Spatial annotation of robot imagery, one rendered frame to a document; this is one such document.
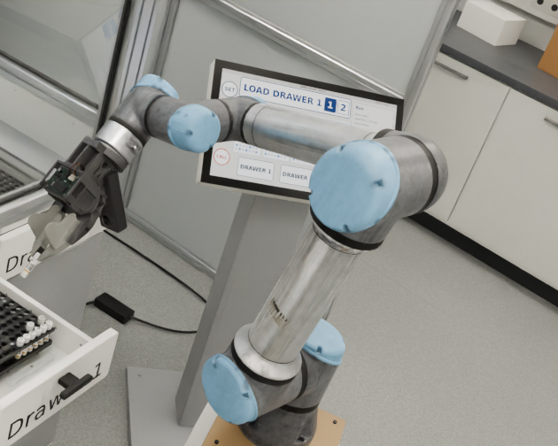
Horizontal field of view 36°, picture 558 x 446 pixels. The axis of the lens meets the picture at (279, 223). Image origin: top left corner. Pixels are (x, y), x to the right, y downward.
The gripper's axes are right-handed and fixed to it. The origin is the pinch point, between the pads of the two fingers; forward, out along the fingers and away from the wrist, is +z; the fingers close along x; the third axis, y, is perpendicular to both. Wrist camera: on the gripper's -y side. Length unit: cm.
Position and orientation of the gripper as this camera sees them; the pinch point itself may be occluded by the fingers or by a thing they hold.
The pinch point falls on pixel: (42, 254)
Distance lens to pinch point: 148.1
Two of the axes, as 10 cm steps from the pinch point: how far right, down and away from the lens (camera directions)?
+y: -3.4, -5.0, -8.0
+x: 7.6, 3.5, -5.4
